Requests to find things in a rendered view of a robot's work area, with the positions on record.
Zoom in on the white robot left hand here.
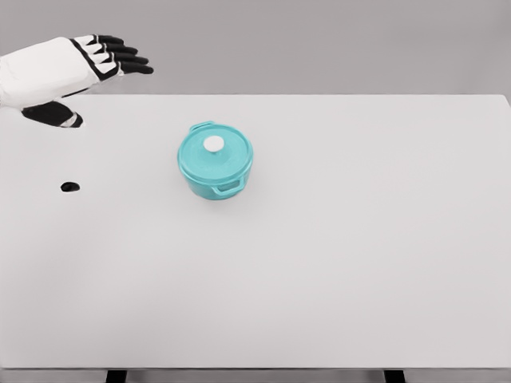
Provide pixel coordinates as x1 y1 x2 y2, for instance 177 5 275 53
0 34 155 129

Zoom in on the teal pot lid white knob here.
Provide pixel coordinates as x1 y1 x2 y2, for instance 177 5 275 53
177 123 254 187

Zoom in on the teal pot with handles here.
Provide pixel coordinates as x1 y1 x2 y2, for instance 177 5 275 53
176 120 255 201

